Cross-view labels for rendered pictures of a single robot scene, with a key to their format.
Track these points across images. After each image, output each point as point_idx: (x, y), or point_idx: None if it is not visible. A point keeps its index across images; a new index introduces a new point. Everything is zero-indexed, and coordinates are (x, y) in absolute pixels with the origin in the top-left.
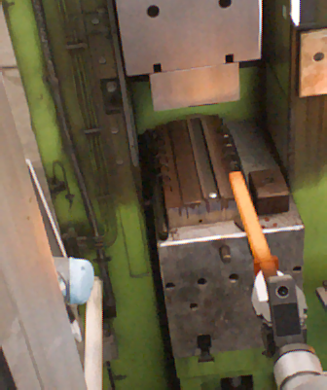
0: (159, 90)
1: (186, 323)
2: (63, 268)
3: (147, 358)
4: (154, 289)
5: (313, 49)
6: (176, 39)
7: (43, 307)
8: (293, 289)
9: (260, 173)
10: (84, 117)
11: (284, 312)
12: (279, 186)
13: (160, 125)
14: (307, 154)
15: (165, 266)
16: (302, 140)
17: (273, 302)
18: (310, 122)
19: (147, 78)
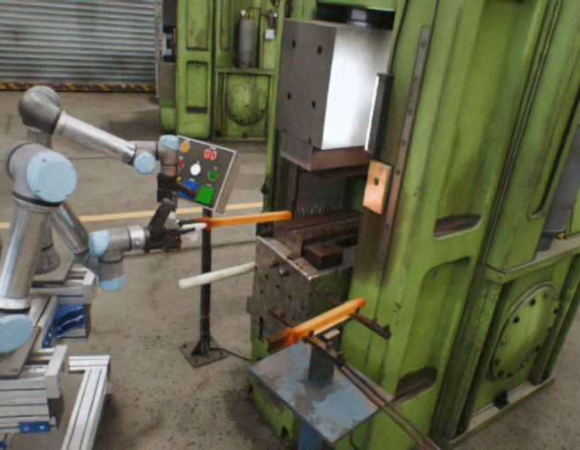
0: (283, 144)
1: (257, 302)
2: (141, 153)
3: None
4: None
5: (374, 173)
6: (294, 116)
7: None
8: (165, 206)
9: (332, 244)
10: (282, 156)
11: (157, 214)
12: (324, 252)
13: (351, 208)
14: (363, 254)
15: (256, 253)
16: (363, 241)
17: (158, 207)
18: (369, 230)
19: (362, 178)
